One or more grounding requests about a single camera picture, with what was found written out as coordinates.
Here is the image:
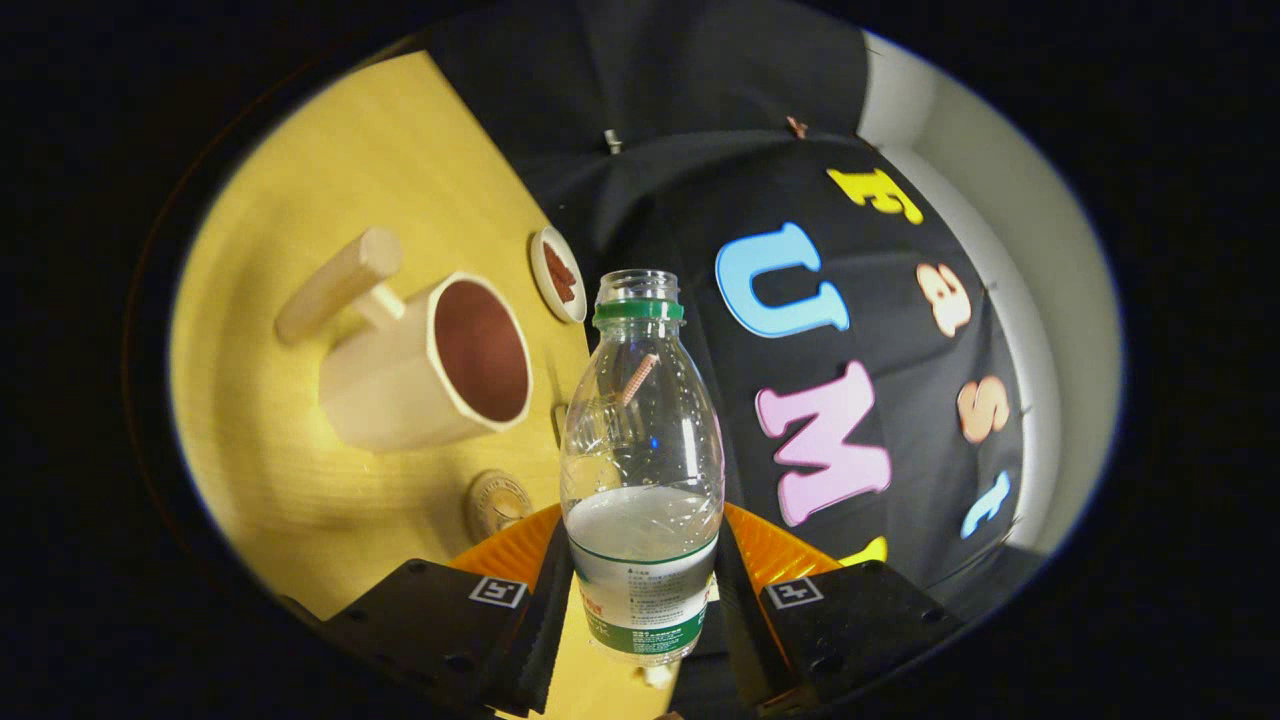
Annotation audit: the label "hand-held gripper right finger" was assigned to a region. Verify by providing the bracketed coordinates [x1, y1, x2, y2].
[715, 503, 966, 714]

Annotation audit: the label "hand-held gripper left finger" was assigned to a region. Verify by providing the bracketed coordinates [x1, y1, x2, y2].
[280, 503, 577, 719]

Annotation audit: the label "round wooden coaster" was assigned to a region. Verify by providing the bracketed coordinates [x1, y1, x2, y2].
[463, 470, 536, 544]

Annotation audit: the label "clear plastic juice bottle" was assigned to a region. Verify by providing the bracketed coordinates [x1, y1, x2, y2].
[558, 268, 726, 669]

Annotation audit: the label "beige cup with wooden handle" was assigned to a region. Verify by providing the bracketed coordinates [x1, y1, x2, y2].
[275, 227, 534, 454]

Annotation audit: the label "striped pink straw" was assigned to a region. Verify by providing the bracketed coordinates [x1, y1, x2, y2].
[620, 353, 659, 406]

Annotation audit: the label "white round plate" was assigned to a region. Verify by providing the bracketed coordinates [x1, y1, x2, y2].
[529, 225, 589, 325]

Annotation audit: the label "brown sausage pieces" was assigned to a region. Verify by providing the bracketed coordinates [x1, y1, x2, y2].
[542, 240, 578, 304]

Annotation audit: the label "wooden table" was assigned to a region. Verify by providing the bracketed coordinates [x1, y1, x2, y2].
[168, 50, 691, 720]

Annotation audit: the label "black backdrop cloth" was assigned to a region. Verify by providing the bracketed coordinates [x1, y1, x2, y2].
[420, 0, 1046, 601]

